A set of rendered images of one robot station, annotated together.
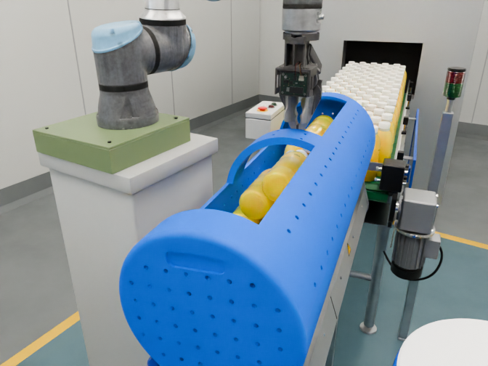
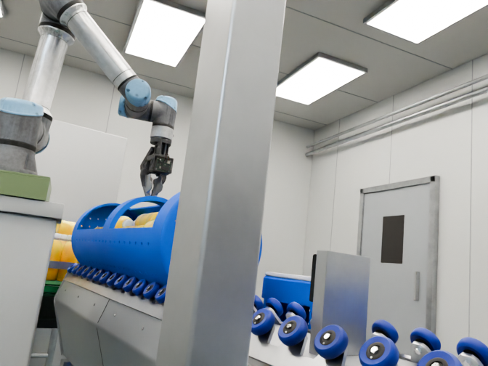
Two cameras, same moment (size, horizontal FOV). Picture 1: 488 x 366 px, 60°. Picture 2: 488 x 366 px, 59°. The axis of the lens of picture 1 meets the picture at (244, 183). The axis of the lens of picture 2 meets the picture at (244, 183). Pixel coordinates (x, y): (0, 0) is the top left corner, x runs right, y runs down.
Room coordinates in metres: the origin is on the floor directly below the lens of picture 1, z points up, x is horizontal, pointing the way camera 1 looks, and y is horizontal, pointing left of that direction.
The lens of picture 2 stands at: (-0.20, 0.88, 1.04)
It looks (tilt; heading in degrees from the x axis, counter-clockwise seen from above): 11 degrees up; 306
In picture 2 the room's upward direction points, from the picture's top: 7 degrees clockwise
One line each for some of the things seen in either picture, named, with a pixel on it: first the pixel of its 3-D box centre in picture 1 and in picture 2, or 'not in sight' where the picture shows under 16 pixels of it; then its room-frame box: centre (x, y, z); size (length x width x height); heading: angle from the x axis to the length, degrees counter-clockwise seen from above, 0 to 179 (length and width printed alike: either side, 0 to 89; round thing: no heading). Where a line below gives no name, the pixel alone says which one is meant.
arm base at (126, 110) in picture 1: (125, 101); (10, 161); (1.03, 0.29, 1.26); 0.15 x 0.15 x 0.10
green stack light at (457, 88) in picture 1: (452, 88); not in sight; (1.54, -0.76, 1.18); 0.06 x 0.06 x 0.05
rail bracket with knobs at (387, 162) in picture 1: (391, 176); not in sight; (1.28, -0.49, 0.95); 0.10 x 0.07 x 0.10; 69
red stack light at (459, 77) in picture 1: (455, 76); not in sight; (1.54, -0.76, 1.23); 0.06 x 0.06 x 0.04
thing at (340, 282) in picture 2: not in sight; (337, 302); (0.07, 0.20, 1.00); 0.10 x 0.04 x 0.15; 69
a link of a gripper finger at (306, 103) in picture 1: (303, 116); (157, 189); (0.87, -0.13, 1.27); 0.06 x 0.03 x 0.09; 159
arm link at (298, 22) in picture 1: (303, 21); (162, 135); (0.87, -0.11, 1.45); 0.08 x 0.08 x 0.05
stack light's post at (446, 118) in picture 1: (422, 239); not in sight; (1.54, -0.76, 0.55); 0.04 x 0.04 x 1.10; 69
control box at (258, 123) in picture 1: (266, 119); not in sight; (1.61, -0.09, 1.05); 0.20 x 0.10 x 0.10; 159
